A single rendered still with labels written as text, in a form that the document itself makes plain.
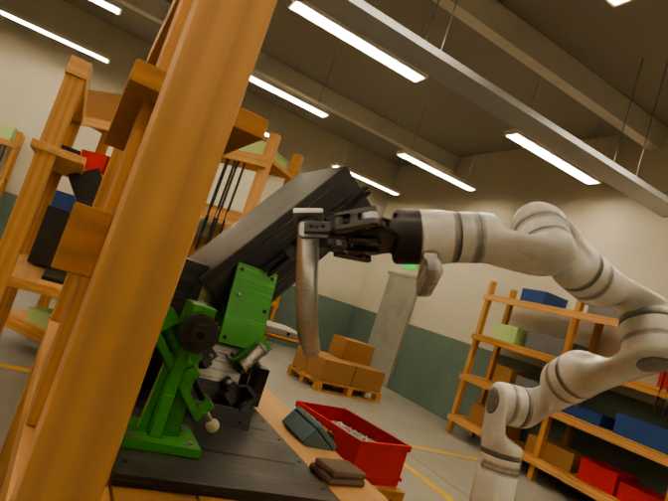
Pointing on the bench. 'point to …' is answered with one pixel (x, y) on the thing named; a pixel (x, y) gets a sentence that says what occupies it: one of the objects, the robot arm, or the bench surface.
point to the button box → (308, 429)
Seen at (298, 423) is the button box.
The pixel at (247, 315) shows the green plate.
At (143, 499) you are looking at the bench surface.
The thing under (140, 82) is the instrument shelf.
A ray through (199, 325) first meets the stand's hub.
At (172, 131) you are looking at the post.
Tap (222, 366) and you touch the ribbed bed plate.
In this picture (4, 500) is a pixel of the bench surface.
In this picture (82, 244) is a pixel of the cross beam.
